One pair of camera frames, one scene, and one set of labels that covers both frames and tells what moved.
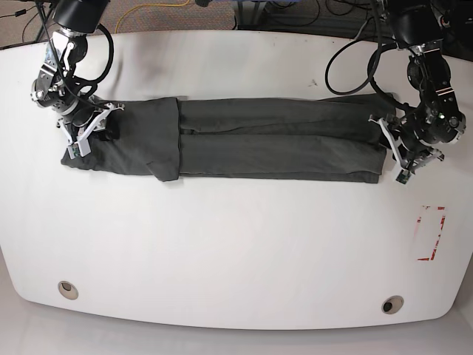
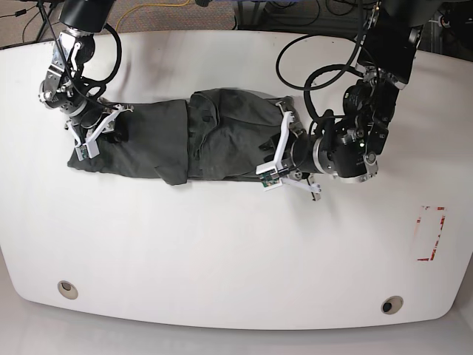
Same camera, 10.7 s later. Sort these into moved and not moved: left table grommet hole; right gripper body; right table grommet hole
Moved: right gripper body
Not moved: right table grommet hole; left table grommet hole
